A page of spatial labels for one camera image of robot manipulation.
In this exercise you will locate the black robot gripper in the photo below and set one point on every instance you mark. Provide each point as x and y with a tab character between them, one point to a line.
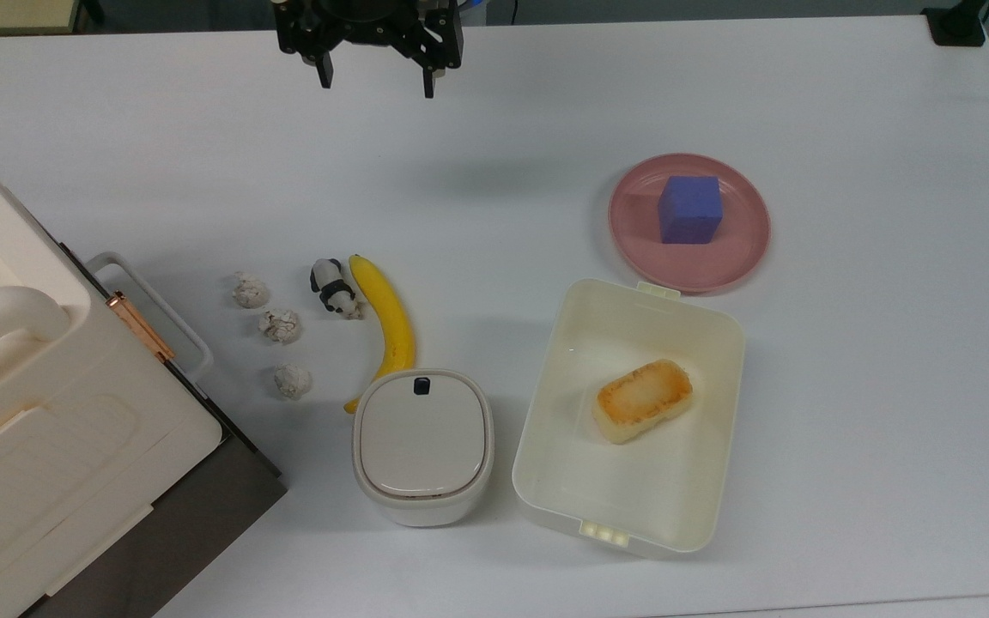
370	26

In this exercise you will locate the dark grey drawer housing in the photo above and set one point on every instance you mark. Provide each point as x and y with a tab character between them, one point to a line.
177	532

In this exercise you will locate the black and white panda toy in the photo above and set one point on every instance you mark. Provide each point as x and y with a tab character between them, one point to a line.
333	290

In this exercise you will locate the yellow banana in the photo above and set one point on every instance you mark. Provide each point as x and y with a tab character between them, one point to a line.
390	322

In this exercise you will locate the white crumpled paper ball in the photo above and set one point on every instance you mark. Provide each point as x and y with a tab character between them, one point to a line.
279	325
250	290
293	381

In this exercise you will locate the blue purple cube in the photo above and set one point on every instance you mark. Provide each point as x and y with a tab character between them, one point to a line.
690	209

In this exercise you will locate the white mini trash can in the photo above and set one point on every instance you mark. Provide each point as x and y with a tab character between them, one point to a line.
422	445

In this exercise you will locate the beige desk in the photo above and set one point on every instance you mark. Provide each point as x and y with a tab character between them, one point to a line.
5	13

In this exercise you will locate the pink plate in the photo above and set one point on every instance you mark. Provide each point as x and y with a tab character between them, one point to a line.
735	245

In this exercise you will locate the toasted bread piece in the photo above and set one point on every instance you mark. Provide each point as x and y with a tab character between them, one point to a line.
642	400

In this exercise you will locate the cream plastic storage box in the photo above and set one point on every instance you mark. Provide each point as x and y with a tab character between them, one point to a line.
563	463

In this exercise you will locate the cream plastic cabinet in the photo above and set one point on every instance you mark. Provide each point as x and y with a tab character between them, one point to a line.
39	429

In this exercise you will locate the black stand base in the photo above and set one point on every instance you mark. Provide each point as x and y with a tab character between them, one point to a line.
954	24

